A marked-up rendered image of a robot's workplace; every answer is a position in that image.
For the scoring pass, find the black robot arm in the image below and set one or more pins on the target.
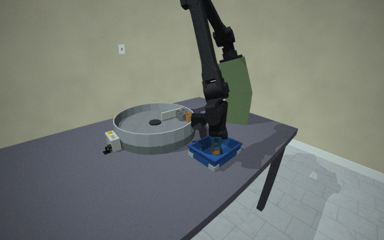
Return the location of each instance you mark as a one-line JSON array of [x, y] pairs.
[[216, 108]]

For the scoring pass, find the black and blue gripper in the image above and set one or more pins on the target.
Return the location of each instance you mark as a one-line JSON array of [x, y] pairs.
[[222, 134]]

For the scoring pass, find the blue open crate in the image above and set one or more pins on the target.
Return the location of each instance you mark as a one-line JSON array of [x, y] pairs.
[[201, 150]]

